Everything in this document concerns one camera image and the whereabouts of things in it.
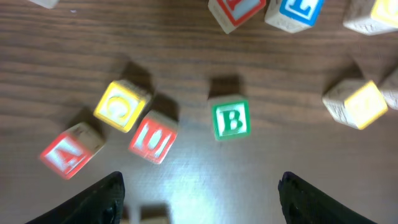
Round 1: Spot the yellow O block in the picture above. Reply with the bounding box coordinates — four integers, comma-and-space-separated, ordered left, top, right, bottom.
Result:
343, 0, 397, 35

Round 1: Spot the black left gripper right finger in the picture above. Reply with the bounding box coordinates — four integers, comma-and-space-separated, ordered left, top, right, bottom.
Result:
278, 172, 375, 224

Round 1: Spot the green B block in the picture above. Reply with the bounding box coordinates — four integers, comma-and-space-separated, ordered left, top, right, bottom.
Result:
208, 95, 251, 141

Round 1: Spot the yellow C block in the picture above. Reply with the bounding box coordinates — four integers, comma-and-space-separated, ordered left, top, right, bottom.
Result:
93, 80, 152, 133

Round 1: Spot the yellow O block placed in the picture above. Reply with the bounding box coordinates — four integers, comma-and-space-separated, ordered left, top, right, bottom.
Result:
120, 203, 172, 224

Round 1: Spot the yellow S block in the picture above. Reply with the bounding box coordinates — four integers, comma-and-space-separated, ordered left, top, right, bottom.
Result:
322, 79, 388, 130

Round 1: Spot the red U block centre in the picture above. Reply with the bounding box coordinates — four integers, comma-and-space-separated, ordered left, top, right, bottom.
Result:
128, 110, 178, 164

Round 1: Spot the red A block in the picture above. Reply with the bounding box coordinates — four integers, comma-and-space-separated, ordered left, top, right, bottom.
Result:
39, 122, 105, 180

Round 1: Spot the red E block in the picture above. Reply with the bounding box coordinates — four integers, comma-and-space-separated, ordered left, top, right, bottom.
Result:
29, 0, 60, 9

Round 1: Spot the blue 2 block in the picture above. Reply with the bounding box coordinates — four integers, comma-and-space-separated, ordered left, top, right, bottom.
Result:
379, 69, 398, 110

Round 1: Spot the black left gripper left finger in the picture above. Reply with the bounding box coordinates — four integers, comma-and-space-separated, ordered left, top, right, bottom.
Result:
27, 171, 125, 224

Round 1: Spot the red I block lower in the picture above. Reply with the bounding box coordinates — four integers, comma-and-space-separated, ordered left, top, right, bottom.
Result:
208, 0, 266, 34

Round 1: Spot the blue L block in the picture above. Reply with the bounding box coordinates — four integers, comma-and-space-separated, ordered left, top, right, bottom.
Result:
264, 0, 324, 34

